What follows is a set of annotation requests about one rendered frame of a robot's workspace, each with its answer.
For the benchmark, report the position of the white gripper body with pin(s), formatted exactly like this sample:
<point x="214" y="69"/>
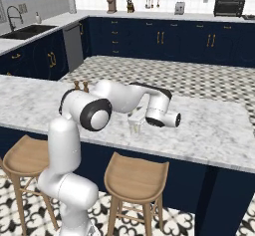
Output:
<point x="141" y="109"/>

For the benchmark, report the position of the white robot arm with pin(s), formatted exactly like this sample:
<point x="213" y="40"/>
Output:
<point x="63" y="153"/>

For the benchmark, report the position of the clear glass cup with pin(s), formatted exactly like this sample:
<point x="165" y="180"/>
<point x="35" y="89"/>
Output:
<point x="136" y="129"/>

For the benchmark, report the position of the dark blue island counter base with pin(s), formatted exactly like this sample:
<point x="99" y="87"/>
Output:
<point x="199" y="190"/>

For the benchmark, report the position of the brown pepper shaker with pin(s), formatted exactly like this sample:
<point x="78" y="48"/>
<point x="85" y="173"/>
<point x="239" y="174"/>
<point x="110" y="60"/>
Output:
<point x="86" y="87"/>

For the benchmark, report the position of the brown salt shaker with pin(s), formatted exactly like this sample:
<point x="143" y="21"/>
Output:
<point x="76" y="85"/>

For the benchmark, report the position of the wooden bar stool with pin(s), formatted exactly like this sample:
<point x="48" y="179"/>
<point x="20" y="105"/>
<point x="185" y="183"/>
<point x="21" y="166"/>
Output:
<point x="136" y="178"/>
<point x="23" y="157"/>

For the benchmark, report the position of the dark blue lower cupboard run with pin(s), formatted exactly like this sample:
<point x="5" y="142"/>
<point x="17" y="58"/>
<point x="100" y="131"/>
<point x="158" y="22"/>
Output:
<point x="172" y="41"/>

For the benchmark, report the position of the grey dishwasher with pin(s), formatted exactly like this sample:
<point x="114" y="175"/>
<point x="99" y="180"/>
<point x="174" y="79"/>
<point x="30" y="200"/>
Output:
<point x="73" y="47"/>

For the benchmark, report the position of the dark knife block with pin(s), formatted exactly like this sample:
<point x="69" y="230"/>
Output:
<point x="130" y="6"/>

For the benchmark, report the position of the silver toaster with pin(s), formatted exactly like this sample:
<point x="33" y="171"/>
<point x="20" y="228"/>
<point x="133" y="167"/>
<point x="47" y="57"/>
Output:
<point x="179" y="8"/>

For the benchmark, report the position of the brown coffee machine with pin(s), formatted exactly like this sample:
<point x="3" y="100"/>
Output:
<point x="111" y="4"/>

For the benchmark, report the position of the dark blue side cupboard run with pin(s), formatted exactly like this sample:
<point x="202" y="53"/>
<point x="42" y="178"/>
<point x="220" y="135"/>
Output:
<point x="33" y="59"/>

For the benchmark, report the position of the black toaster oven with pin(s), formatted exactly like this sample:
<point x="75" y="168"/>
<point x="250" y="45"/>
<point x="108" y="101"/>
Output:
<point x="229" y="7"/>

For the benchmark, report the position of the white soap dispenser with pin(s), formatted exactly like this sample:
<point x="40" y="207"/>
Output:
<point x="38" y="18"/>

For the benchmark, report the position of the dark sink basin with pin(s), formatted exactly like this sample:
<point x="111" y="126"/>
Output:
<point x="26" y="31"/>

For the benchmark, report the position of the black hob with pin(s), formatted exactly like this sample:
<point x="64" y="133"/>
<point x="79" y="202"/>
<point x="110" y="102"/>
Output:
<point x="249" y="17"/>

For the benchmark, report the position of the dark curved tap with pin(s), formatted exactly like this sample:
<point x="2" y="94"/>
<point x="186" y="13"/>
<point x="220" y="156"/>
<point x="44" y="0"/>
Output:
<point x="12" y="14"/>

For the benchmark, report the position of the grey double wall socket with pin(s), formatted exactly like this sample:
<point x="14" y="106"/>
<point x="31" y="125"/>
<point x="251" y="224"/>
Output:
<point x="23" y="8"/>

